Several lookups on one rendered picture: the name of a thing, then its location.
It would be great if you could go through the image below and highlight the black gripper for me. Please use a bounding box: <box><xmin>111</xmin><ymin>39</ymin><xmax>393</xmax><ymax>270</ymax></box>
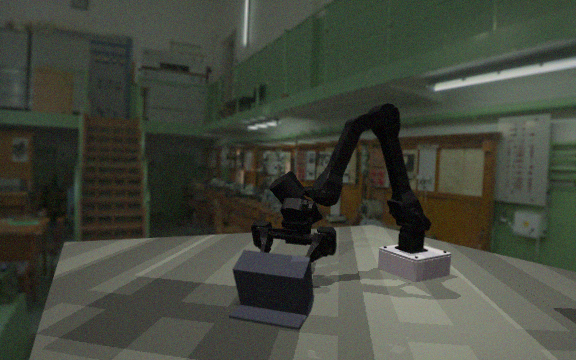
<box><xmin>251</xmin><ymin>217</ymin><xmax>337</xmax><ymax>263</ymax></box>

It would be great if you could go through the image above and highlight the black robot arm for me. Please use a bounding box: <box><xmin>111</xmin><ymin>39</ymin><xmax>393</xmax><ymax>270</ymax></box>
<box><xmin>269</xmin><ymin>103</ymin><xmax>431</xmax><ymax>254</ymax></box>

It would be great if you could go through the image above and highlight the dark grey sloped panel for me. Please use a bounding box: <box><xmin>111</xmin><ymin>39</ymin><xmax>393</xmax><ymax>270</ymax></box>
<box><xmin>229</xmin><ymin>250</ymin><xmax>314</xmax><ymax>330</ymax></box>

